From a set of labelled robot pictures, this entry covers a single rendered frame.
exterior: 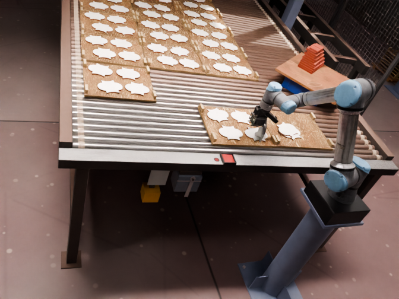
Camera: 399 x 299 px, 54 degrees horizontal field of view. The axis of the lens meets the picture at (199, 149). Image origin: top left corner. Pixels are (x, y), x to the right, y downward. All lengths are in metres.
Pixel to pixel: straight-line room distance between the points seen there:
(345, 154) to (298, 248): 0.74
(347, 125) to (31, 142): 2.37
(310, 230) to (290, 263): 0.31
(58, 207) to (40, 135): 0.76
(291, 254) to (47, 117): 2.27
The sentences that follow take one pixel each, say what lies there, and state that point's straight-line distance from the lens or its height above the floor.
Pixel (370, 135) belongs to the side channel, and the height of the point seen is 0.95.
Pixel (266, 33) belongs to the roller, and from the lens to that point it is 3.85.
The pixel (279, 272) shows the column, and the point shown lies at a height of 0.26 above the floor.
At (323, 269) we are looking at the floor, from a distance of 3.22.
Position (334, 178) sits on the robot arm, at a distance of 1.98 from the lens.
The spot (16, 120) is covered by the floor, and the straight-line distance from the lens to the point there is 3.55.
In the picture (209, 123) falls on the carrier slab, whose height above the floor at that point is 0.94.
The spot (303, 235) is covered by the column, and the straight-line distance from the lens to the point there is 2.39.
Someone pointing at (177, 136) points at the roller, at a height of 0.92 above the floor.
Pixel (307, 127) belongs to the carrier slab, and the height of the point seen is 0.94.
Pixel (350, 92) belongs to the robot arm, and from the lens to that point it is 1.86.
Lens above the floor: 2.26
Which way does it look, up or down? 39 degrees down
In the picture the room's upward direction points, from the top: 21 degrees clockwise
